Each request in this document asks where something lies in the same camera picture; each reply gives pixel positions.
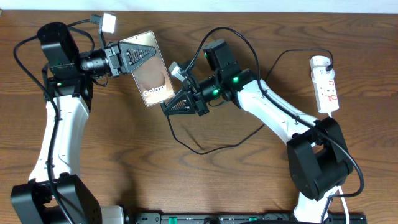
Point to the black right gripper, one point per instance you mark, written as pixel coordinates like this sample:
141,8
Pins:
193,101

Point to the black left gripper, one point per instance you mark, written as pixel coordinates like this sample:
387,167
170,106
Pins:
115,59

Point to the Galaxy S25 Ultra smartphone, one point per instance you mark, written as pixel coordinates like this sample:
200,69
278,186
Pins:
152,77

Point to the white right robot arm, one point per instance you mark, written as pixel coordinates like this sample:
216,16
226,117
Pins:
319,161

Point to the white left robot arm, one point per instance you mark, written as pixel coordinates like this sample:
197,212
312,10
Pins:
54,192

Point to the white USB charger adapter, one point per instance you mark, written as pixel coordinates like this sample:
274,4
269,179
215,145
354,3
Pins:
320,63

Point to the white surge protector power strip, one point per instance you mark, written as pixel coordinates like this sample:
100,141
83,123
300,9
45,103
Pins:
325,90

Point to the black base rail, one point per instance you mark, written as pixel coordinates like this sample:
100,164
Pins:
156,218

